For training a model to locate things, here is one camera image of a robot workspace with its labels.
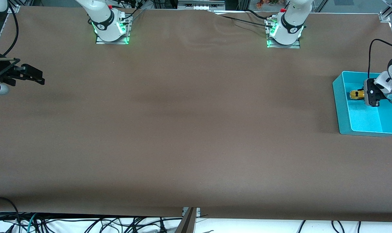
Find yellow beetle toy car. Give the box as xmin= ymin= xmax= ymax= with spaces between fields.
xmin=349 ymin=90 xmax=366 ymax=101

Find turquoise plastic bin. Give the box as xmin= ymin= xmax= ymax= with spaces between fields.
xmin=332 ymin=71 xmax=392 ymax=136

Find brown table cover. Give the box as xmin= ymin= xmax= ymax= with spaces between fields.
xmin=0 ymin=6 xmax=392 ymax=222

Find white power strip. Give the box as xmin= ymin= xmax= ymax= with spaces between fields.
xmin=178 ymin=0 xmax=226 ymax=10

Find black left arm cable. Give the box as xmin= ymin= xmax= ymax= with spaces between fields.
xmin=368 ymin=39 xmax=392 ymax=80

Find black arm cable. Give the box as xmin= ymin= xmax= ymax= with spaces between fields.
xmin=368 ymin=39 xmax=392 ymax=80
xmin=2 ymin=0 xmax=19 ymax=56

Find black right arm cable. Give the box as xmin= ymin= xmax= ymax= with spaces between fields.
xmin=2 ymin=0 xmax=19 ymax=56

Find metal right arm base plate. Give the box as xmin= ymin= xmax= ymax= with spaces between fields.
xmin=95 ymin=32 xmax=130 ymax=45

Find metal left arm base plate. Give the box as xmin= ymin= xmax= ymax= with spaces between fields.
xmin=266 ymin=37 xmax=301 ymax=49

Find black looped floor cable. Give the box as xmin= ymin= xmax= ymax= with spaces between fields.
xmin=0 ymin=196 xmax=21 ymax=233

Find black base power cable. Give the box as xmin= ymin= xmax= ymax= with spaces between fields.
xmin=208 ymin=9 xmax=274 ymax=30

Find teal floor cable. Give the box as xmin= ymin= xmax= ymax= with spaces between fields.
xmin=27 ymin=213 xmax=38 ymax=233

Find black tangled floor cables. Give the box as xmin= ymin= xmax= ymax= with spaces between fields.
xmin=37 ymin=215 xmax=184 ymax=233

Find metal table edge bracket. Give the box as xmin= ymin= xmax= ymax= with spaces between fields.
xmin=174 ymin=207 xmax=201 ymax=233

